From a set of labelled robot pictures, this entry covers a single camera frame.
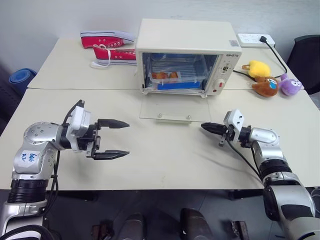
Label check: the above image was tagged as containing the yellow plush toy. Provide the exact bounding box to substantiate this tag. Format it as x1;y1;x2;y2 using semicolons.
241;59;272;79

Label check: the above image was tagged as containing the white power strip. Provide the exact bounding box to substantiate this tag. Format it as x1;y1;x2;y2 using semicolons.
236;32;276;49

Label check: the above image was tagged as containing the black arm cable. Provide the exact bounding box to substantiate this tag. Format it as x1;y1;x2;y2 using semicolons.
225;139;266;187
41;149;61;223

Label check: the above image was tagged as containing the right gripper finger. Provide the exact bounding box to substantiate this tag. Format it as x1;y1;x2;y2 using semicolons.
200;122;228;132
203;127;226;137

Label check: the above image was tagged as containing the cream toaster oven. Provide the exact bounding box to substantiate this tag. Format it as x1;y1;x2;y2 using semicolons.
134;18;244;99

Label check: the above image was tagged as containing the glass toaster oven door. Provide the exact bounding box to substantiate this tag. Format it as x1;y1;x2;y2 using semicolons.
139;95;212;125

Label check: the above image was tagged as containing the dark rounded shape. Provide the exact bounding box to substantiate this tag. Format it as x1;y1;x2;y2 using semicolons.
179;207;214;240

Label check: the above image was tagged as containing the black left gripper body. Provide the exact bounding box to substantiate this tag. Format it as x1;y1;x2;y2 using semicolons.
77;122;102;159

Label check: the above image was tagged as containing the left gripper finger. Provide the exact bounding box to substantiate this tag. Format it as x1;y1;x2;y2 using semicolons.
97;118;131;130
93;149;131;161

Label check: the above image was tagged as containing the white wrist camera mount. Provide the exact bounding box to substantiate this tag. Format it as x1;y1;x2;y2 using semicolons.
223;108;247;141
65;99;97;153

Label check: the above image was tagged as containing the brown plush toy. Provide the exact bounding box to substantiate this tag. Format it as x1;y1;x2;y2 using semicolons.
250;75;280;97

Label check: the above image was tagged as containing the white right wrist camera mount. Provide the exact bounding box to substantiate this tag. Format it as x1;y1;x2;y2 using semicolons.
223;108;247;141

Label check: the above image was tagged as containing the dark bag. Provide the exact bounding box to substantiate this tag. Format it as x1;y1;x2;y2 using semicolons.
0;61;22;136

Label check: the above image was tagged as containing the black plug and cord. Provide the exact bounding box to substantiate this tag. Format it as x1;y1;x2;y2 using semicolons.
233;35;289;81

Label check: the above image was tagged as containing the clear blue-lidded food container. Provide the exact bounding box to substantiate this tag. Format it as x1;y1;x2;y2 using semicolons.
148;70;204;92

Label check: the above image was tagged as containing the blue rolled mat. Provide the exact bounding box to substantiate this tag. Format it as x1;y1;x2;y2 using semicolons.
8;69;38;91

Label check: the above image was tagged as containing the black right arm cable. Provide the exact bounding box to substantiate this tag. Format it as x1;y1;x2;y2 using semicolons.
225;139;266;187

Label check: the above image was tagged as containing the wire oven rack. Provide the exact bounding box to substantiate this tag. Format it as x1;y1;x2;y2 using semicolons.
145;55;202;89

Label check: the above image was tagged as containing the red canvas sneaker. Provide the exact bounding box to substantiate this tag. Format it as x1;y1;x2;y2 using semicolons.
90;44;138;69
79;30;137;50

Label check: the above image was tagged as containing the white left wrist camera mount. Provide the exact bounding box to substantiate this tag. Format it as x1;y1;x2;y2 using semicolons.
65;99;97;153

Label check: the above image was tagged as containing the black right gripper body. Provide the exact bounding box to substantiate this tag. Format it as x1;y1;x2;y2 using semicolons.
218;124;241;148

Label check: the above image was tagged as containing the purple plush toy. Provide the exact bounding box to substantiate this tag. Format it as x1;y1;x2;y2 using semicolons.
277;72;305;97

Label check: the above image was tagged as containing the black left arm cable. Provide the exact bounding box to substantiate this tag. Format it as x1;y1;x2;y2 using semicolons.
41;149;61;223

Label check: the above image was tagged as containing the black chair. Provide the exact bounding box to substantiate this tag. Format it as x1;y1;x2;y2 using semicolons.
285;34;320;95

